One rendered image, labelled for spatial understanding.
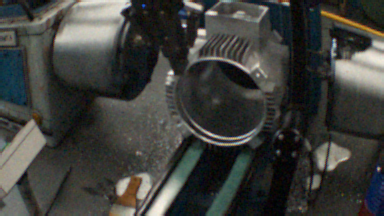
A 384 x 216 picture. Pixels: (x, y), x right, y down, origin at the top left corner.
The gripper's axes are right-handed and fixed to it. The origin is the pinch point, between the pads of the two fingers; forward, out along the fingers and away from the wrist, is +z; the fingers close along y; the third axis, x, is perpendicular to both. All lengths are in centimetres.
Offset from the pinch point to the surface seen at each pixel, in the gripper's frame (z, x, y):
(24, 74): 9.8, 1.0, 45.3
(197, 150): 17.6, 6.7, -1.9
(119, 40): 5.7, -6.6, 15.1
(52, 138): 25.8, 9.5, 37.3
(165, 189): 11.3, 17.5, -0.7
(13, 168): -13.1, 30.9, 16.2
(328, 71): 8.8, -9.0, -26.0
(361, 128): 13.6, -0.5, -36.6
